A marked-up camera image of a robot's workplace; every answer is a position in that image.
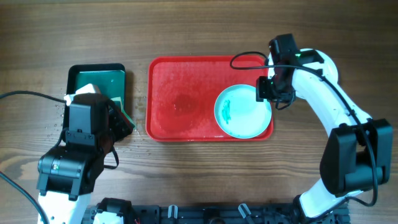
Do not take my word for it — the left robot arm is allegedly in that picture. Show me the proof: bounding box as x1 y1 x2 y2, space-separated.
37 93 135 223

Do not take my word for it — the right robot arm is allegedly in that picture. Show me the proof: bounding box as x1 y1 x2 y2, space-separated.
256 34 393 223

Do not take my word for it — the black water tray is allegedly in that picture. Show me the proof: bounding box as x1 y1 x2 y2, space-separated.
63 63 126 138

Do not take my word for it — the white plate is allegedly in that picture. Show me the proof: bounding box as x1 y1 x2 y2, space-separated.
267 48 339 91

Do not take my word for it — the green yellow sponge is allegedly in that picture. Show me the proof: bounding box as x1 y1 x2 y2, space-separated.
111 96 136 129

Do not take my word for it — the light blue plate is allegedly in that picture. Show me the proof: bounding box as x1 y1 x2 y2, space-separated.
214 84 272 139

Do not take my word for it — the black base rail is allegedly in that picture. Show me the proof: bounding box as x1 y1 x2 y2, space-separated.
82 197 351 224

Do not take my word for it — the red plastic tray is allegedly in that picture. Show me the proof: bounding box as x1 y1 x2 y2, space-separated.
146 55 267 142

